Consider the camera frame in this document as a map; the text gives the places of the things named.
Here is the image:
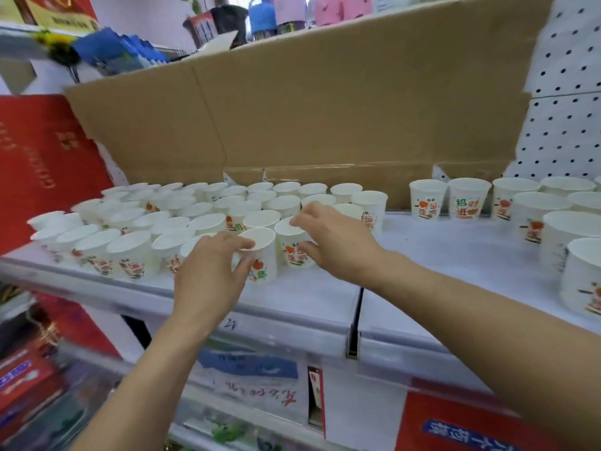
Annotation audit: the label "person's left hand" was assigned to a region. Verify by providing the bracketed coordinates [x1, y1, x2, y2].
[173, 232, 257, 325]

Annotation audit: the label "person's right hand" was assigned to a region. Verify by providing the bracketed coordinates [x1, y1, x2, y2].
[289, 201, 391, 290]

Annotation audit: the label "white printed paper cup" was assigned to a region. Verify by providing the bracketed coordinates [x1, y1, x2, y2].
[274, 217, 315, 270]
[233, 227, 278, 285]

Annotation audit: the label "person's right forearm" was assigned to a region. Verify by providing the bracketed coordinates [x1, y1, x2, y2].
[373, 256, 601, 451]

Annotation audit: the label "person's left forearm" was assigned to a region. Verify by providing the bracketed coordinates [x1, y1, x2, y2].
[69, 317, 227, 451]

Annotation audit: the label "white and blue paper sign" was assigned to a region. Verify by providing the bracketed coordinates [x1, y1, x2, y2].
[192, 339, 311, 424]

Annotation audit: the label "cluster of white paper cups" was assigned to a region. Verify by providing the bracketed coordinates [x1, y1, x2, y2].
[409, 175, 601, 321]
[27, 181, 389, 281]

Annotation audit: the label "red shelf tag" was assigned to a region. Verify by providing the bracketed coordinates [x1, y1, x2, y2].
[307, 365, 326, 429]

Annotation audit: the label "brown cardboard sheet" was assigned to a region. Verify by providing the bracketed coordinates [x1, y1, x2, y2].
[64, 0, 557, 212]

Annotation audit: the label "red and blue sign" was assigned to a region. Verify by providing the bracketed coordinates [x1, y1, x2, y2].
[395, 379, 566, 451]

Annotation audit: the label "large red gift box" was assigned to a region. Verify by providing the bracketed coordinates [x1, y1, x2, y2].
[0, 94, 114, 255]

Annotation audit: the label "blue bottle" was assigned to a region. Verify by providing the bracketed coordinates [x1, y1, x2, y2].
[247, 0, 278, 42]

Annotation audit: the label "red packets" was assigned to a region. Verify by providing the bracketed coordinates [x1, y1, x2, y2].
[0, 333, 65, 421]

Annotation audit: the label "stack of blue packets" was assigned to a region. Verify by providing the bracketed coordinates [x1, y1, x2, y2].
[72, 27, 168, 76]

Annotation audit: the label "white pegboard panel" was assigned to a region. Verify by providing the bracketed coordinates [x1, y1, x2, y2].
[502, 93, 601, 182]
[523, 0, 601, 97]

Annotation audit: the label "yellow and black item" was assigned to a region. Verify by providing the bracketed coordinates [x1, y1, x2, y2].
[34, 31, 81, 67]

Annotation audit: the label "red and yellow packet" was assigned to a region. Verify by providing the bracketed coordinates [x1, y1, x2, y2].
[11, 0, 100, 36]

